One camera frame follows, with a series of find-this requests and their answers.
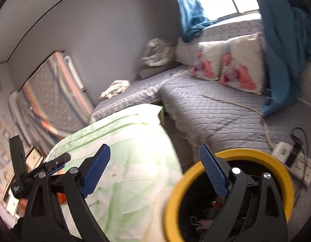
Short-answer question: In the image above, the white plug adapter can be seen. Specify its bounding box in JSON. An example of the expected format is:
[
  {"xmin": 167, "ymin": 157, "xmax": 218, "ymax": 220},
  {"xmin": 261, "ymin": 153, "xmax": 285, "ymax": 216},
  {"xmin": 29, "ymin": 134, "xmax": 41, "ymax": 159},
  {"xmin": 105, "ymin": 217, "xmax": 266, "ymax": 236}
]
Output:
[{"xmin": 272, "ymin": 142, "xmax": 292, "ymax": 160}]

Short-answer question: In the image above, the crumpled beige cloth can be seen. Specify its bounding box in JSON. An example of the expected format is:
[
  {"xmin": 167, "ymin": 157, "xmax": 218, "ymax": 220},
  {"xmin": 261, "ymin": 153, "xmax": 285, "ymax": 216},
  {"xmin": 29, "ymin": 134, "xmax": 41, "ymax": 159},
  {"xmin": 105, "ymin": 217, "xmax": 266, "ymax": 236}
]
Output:
[{"xmin": 99, "ymin": 80, "xmax": 131, "ymax": 100}]

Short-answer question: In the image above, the beige rope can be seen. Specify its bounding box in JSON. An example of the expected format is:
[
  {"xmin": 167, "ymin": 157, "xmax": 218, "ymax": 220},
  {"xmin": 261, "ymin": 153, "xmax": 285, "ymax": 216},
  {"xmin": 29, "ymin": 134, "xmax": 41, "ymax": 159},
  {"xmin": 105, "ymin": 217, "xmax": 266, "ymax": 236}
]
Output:
[{"xmin": 198, "ymin": 86, "xmax": 275, "ymax": 150}]

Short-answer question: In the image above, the yellow rimmed black bin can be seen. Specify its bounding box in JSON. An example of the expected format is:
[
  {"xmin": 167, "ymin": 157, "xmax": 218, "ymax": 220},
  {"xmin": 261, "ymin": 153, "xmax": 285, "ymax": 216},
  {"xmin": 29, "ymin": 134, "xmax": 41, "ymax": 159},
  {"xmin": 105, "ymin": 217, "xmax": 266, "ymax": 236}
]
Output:
[{"xmin": 164, "ymin": 148, "xmax": 295, "ymax": 242}]

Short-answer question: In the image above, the striped upright mattress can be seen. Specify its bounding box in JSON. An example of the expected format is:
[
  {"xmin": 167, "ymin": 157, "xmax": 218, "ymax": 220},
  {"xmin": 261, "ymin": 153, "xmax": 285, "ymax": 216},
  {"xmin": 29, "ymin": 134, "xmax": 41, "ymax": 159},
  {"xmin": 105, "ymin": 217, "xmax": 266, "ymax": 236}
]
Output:
[{"xmin": 17, "ymin": 52, "xmax": 94, "ymax": 147}]

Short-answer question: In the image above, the grey fleece cushion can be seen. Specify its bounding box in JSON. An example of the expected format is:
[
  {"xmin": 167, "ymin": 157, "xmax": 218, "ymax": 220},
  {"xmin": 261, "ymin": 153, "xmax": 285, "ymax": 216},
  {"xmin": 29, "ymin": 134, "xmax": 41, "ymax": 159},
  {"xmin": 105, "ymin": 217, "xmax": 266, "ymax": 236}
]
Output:
[{"xmin": 176, "ymin": 37, "xmax": 204, "ymax": 66}]

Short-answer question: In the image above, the white power strip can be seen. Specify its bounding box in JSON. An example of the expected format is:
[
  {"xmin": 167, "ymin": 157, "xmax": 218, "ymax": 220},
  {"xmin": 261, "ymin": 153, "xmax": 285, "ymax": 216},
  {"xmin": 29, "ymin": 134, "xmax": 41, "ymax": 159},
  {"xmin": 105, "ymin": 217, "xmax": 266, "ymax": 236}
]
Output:
[{"xmin": 284, "ymin": 151, "xmax": 311, "ymax": 187}]

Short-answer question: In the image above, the white board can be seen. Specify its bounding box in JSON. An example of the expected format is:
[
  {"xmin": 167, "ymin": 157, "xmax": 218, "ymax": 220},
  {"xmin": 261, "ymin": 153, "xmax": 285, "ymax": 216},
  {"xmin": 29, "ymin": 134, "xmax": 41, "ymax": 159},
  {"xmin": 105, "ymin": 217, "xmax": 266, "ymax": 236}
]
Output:
[{"xmin": 63, "ymin": 55, "xmax": 85, "ymax": 90}]

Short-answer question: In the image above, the cartoon printed wall cloth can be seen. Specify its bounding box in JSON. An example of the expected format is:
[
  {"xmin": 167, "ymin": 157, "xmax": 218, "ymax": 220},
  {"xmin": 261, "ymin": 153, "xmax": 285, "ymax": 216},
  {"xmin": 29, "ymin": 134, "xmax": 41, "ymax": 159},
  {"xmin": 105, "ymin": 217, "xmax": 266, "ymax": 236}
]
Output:
[{"xmin": 0, "ymin": 116, "xmax": 25, "ymax": 202}]

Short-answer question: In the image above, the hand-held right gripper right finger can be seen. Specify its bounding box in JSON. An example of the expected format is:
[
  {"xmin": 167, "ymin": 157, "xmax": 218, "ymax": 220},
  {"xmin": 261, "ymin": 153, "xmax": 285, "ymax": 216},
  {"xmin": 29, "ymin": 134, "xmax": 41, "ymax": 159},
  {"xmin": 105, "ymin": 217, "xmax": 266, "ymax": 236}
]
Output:
[{"xmin": 198, "ymin": 144, "xmax": 290, "ymax": 242}]

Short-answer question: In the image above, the tiger plush in plastic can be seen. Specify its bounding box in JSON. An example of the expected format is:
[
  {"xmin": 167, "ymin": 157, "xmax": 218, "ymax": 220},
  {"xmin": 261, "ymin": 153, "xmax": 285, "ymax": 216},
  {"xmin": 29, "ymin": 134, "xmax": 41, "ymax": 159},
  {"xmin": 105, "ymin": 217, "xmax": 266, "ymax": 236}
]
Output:
[{"xmin": 141, "ymin": 38, "xmax": 177, "ymax": 67}]

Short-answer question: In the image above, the black charger with cable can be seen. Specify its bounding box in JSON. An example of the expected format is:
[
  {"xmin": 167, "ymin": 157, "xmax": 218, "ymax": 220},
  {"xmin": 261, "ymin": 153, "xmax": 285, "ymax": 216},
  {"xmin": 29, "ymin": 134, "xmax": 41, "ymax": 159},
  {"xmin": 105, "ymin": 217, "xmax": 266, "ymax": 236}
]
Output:
[{"xmin": 285, "ymin": 127, "xmax": 309, "ymax": 167}]

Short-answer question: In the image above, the grey quilted mattress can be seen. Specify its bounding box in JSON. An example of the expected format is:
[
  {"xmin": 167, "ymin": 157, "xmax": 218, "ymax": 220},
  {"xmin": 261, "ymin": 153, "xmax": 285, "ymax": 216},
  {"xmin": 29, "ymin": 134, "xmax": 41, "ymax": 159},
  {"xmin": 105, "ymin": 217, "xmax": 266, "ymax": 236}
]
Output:
[
  {"xmin": 90, "ymin": 64, "xmax": 186, "ymax": 124},
  {"xmin": 159, "ymin": 66, "xmax": 297, "ymax": 158}
]

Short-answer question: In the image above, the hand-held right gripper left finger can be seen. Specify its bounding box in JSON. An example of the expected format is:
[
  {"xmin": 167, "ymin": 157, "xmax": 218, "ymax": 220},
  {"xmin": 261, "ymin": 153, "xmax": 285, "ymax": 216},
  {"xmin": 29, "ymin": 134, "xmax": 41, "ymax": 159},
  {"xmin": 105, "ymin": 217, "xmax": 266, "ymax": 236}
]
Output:
[{"xmin": 22, "ymin": 144, "xmax": 112, "ymax": 242}]

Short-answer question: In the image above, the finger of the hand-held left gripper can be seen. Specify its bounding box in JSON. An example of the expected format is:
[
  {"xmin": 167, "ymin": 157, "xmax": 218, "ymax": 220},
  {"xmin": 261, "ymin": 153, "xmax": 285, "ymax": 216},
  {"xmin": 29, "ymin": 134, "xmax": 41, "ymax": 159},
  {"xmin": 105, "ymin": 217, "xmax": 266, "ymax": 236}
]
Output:
[{"xmin": 42, "ymin": 152, "xmax": 71, "ymax": 176}]

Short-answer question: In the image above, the baby print pillow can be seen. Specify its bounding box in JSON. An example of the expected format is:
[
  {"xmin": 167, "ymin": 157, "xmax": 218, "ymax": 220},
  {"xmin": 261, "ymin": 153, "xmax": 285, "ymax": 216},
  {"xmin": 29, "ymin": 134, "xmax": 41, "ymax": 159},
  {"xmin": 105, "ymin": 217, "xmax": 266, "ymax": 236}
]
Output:
[
  {"xmin": 188, "ymin": 40, "xmax": 233, "ymax": 81},
  {"xmin": 219, "ymin": 33, "xmax": 267, "ymax": 95}
]

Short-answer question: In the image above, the grey pillow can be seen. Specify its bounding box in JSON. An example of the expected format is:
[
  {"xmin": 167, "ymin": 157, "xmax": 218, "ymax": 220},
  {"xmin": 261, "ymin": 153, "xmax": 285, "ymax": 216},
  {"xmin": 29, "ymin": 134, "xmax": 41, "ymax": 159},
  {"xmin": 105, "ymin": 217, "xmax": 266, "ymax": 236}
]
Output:
[{"xmin": 138, "ymin": 64, "xmax": 177, "ymax": 80}]

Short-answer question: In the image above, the white hanging garment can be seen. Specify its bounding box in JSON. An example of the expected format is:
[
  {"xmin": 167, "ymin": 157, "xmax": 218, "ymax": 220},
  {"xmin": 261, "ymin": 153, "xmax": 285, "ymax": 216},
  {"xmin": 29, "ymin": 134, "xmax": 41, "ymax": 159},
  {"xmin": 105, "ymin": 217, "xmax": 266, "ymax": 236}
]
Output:
[{"xmin": 8, "ymin": 92, "xmax": 23, "ymax": 134}]

